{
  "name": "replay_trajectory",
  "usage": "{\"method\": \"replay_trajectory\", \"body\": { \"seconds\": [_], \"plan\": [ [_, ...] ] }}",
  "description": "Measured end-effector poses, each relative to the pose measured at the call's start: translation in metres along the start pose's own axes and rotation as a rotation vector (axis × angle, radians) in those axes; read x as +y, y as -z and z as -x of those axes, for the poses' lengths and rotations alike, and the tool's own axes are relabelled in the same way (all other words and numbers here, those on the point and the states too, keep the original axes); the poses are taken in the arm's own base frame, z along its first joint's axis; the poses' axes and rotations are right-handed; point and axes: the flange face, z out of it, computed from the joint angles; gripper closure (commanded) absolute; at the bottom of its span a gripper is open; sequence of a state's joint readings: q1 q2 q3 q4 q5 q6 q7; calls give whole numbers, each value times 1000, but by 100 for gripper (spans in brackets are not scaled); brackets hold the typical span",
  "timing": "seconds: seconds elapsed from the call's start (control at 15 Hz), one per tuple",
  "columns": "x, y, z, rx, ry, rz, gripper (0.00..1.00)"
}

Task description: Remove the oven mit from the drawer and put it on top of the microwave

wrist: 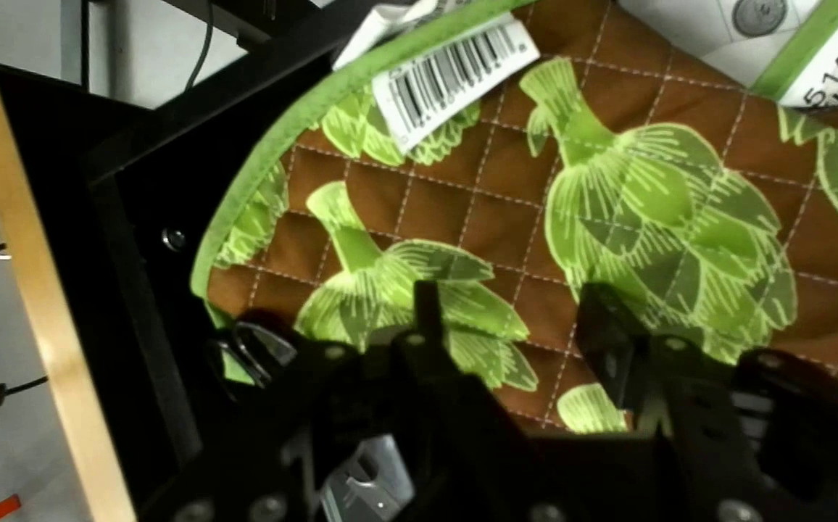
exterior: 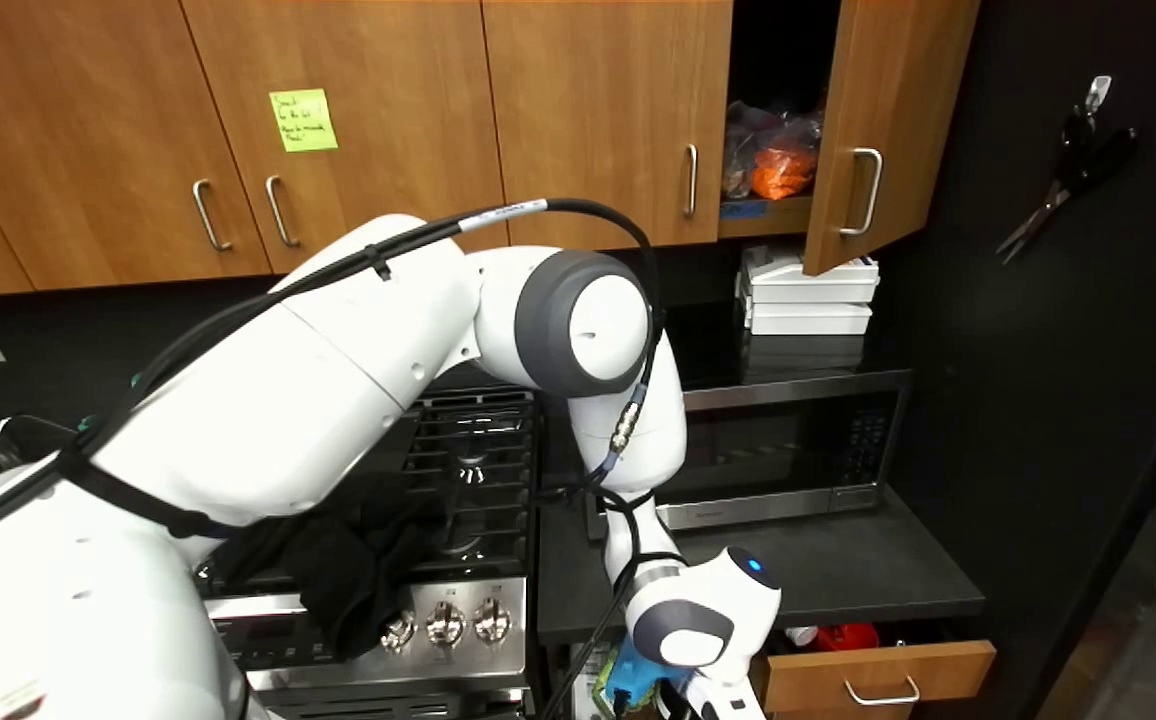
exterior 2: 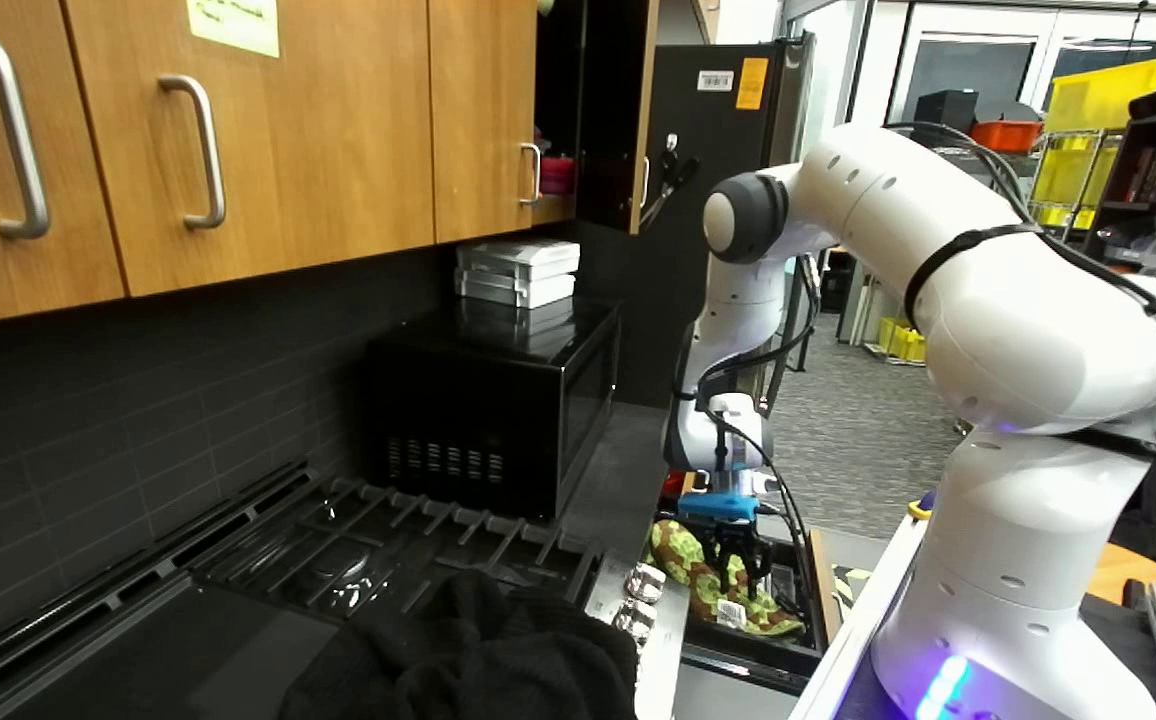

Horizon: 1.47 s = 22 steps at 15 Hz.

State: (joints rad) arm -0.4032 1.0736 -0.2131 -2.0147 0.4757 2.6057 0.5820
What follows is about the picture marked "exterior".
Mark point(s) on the stainless black microwave oven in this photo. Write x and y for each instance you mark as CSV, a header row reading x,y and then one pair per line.
x,y
803,445

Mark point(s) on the dark grey flat box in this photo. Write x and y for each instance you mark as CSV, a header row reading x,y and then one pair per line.
x,y
803,355

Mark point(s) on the white paper sheet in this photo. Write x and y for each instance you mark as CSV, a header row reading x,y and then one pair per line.
x,y
586,682

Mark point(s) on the stainless gas range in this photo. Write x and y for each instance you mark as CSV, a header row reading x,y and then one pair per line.
x,y
480,427

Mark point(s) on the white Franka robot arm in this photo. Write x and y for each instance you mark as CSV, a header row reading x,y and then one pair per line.
x,y
311,374

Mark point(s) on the red object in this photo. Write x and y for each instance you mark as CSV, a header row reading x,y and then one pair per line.
x,y
848,636

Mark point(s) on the white flat cardboard box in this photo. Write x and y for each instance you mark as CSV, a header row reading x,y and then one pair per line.
x,y
808,320

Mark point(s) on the small white object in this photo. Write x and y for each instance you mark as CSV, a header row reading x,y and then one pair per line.
x,y
803,636

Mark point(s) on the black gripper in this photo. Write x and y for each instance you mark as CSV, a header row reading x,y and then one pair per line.
x,y
681,703

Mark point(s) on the silver range knob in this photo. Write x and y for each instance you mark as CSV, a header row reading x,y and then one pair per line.
x,y
495,620
399,630
447,626

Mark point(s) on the orange plastic bag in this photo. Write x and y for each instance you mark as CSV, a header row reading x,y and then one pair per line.
x,y
776,163

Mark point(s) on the small silver hanging tool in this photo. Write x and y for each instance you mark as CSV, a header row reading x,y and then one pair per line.
x,y
1097,93

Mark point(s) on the black cloth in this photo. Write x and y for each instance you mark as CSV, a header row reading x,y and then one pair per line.
x,y
349,563

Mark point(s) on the blue tape strip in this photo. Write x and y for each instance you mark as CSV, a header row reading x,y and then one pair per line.
x,y
741,209

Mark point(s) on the black refrigerator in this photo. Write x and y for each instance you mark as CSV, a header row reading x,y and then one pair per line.
x,y
1001,400

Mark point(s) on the white stacked boxes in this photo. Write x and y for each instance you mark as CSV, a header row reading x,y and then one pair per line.
x,y
816,280

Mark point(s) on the yellow green sticky note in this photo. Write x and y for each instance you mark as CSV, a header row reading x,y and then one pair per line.
x,y
301,122

